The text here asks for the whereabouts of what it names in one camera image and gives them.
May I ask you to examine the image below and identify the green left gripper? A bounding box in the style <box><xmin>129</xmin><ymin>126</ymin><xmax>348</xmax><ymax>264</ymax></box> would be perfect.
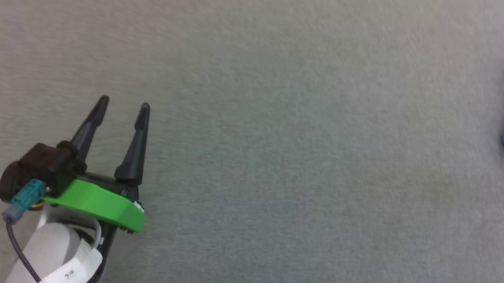
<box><xmin>40</xmin><ymin>88</ymin><xmax>164</xmax><ymax>235</ymax></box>

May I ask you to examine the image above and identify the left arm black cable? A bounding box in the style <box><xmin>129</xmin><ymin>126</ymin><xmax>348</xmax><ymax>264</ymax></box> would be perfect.
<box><xmin>0</xmin><ymin>174</ymin><xmax>59</xmax><ymax>283</ymax></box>

